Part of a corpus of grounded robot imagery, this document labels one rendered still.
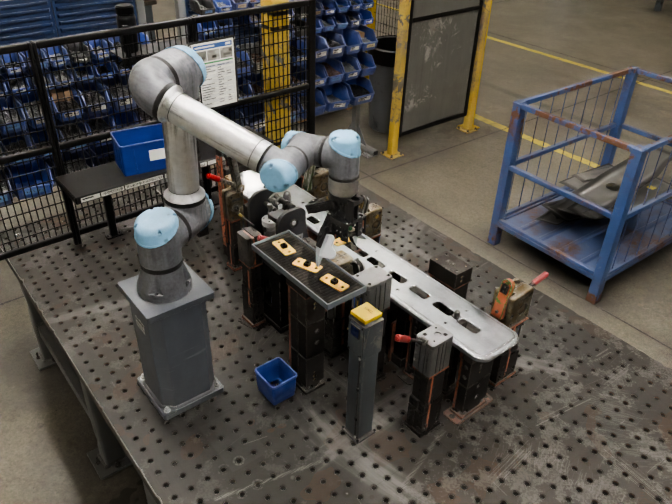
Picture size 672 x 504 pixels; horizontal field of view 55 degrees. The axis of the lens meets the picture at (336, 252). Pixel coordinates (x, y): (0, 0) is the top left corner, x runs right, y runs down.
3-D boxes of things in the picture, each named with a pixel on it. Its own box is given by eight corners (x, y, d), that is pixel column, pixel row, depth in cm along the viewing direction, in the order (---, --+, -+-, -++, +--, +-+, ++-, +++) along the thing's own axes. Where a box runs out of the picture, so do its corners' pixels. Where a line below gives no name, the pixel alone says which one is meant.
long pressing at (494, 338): (529, 335, 187) (530, 331, 186) (479, 368, 175) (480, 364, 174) (265, 166, 275) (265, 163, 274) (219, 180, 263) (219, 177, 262)
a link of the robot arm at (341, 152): (333, 125, 155) (366, 131, 153) (332, 166, 162) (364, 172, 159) (321, 136, 149) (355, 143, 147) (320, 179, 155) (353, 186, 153)
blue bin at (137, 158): (198, 162, 267) (195, 133, 260) (124, 177, 254) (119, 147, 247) (185, 147, 279) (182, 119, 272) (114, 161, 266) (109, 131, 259)
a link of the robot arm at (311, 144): (272, 140, 151) (315, 149, 148) (292, 124, 160) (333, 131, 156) (273, 170, 155) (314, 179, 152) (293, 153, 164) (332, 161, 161)
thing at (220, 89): (239, 103, 293) (235, 34, 276) (195, 114, 281) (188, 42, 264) (237, 102, 294) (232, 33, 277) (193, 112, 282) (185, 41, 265)
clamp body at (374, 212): (384, 283, 255) (390, 207, 236) (361, 294, 249) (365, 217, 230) (368, 272, 261) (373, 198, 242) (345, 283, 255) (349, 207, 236)
